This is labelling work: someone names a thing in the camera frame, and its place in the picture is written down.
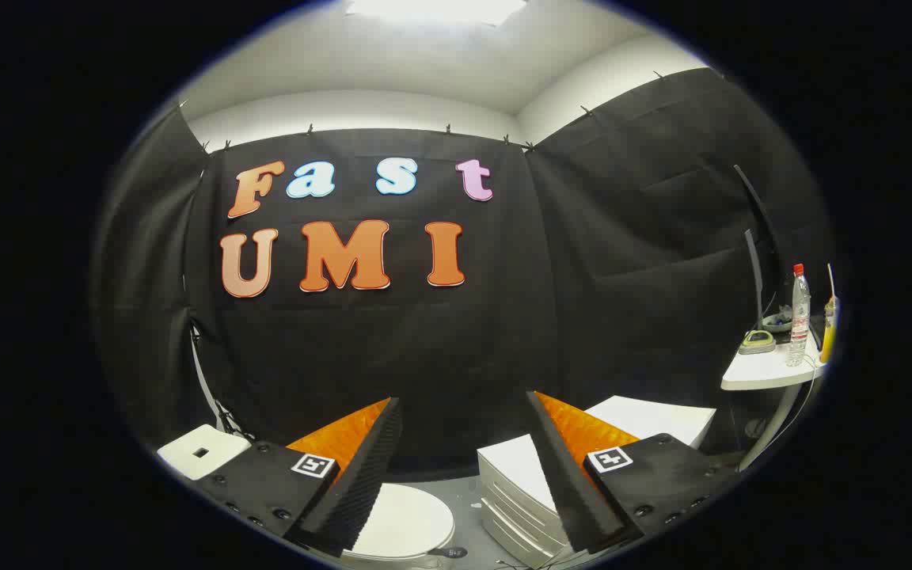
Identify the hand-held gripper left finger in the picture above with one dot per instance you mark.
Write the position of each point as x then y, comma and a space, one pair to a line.
361, 483

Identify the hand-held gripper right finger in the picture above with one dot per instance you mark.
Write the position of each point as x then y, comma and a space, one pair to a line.
575, 491

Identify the white toilet tank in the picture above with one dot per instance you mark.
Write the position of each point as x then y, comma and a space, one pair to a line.
187, 455

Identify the white drawer cabinet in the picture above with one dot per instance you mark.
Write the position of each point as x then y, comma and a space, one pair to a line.
515, 475

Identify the black backdrop cloth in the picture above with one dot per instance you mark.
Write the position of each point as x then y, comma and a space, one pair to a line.
440, 340

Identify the white side table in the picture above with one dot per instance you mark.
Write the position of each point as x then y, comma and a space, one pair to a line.
765, 372

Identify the small grey round object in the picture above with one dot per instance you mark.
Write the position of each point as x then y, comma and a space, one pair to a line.
777, 321

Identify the clear water bottle red cap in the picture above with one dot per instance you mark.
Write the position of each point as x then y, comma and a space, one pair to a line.
799, 317

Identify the yellow bottle with straw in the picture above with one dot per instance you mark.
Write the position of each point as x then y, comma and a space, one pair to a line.
828, 332

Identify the ceiling light panel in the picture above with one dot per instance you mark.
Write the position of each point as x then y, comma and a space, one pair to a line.
436, 8

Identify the white frame pole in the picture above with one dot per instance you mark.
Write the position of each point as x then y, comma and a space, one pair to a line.
201, 372

